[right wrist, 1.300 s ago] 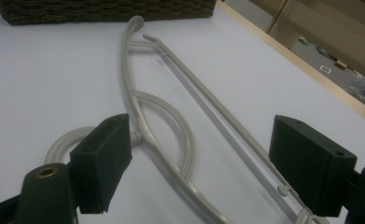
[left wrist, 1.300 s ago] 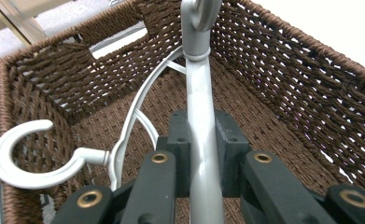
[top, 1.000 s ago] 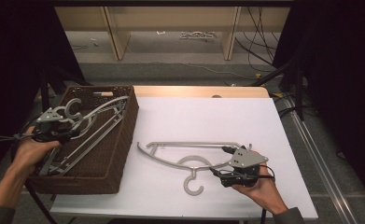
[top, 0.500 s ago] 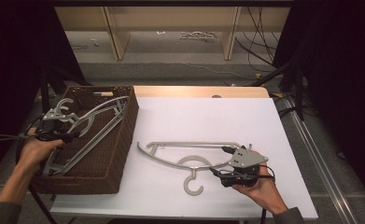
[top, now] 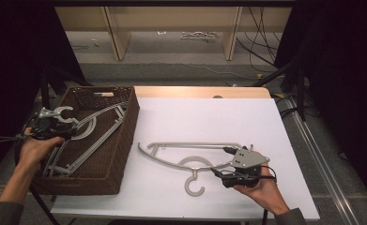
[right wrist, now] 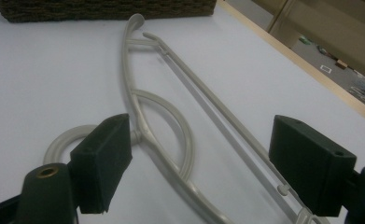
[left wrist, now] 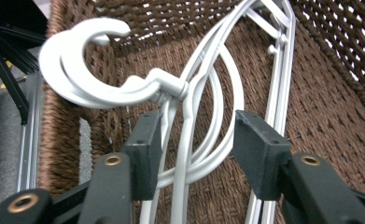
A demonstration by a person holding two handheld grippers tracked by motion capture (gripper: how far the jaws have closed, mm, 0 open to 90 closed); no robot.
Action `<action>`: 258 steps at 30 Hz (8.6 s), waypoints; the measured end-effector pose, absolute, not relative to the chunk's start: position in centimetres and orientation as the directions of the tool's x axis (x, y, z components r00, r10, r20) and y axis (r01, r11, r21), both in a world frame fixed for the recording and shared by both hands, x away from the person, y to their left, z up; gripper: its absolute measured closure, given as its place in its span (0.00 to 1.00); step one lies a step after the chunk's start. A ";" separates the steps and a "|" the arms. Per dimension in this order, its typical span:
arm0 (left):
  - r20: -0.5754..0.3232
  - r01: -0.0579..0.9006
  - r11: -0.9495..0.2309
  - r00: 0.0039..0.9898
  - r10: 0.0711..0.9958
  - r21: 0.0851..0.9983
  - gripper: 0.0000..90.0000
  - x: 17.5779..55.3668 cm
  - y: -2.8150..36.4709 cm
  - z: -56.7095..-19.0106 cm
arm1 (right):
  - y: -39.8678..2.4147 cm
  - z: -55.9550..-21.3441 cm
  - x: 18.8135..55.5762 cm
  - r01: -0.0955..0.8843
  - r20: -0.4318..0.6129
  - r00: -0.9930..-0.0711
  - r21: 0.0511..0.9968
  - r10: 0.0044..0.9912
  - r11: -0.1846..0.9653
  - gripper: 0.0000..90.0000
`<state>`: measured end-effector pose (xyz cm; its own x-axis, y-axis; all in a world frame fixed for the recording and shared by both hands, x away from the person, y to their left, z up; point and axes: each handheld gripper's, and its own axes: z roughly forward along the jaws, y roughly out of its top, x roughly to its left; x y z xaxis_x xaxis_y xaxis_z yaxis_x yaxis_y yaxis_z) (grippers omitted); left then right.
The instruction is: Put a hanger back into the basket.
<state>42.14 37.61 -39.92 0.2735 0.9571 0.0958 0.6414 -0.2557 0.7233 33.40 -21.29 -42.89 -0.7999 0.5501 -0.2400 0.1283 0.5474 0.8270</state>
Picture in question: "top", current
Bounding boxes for beige wooden shelf unit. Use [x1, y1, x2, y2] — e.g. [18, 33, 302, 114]
[54, 7, 293, 62]

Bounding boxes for aluminium floor rail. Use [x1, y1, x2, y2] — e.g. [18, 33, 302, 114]
[283, 97, 367, 225]

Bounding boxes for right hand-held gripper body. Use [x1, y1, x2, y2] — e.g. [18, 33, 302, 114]
[222, 148, 271, 189]

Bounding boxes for bundle of black floor cables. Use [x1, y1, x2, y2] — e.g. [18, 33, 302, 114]
[236, 7, 283, 73]

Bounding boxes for brown wicker basket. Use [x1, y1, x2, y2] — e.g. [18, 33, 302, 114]
[30, 85, 141, 196]

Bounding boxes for right hand-held gripper cable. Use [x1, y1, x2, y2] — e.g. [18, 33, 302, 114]
[213, 165, 278, 225]

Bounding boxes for thin white floor cable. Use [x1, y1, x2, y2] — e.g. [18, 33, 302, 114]
[157, 61, 257, 80]

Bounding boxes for grey plastic clothes hanger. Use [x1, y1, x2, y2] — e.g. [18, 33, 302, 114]
[137, 142, 254, 198]
[42, 101, 130, 178]

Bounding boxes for person's right hand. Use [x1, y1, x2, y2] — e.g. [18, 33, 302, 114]
[232, 151, 290, 217]

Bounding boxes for black metal stand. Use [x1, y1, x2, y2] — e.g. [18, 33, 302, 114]
[252, 57, 308, 122]
[39, 65, 93, 113]

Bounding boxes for white hangers on floor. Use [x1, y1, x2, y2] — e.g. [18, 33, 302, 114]
[180, 30, 219, 42]

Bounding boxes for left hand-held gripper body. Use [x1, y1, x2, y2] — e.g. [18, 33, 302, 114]
[30, 106, 64, 142]

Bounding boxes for person's left hand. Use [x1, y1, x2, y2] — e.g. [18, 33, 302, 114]
[17, 126, 66, 172]

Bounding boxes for white table sheet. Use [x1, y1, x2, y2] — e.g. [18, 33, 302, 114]
[51, 97, 321, 221]

